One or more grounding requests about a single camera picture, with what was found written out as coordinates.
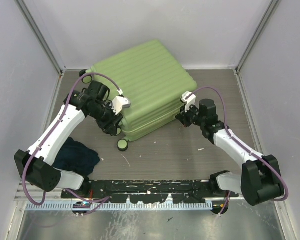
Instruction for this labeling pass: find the aluminium rail frame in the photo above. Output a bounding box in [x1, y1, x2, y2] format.
[7, 180, 297, 240]

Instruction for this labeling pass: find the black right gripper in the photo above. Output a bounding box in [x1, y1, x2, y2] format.
[177, 101, 206, 128]

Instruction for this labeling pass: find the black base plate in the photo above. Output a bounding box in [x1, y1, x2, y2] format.
[75, 179, 227, 204]

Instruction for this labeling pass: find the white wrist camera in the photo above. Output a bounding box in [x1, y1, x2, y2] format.
[180, 91, 196, 113]
[111, 96, 131, 115]

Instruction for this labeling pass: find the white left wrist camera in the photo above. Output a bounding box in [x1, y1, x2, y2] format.
[111, 96, 131, 115]

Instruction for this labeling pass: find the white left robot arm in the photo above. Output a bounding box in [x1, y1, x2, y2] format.
[14, 81, 130, 198]

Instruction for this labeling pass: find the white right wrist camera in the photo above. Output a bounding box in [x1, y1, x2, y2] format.
[180, 91, 196, 113]

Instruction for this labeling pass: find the navy blue garment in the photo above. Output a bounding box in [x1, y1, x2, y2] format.
[52, 137, 101, 176]

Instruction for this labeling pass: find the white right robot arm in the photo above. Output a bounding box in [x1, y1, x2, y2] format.
[176, 98, 285, 206]

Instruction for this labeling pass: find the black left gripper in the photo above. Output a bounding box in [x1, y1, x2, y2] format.
[89, 102, 123, 134]

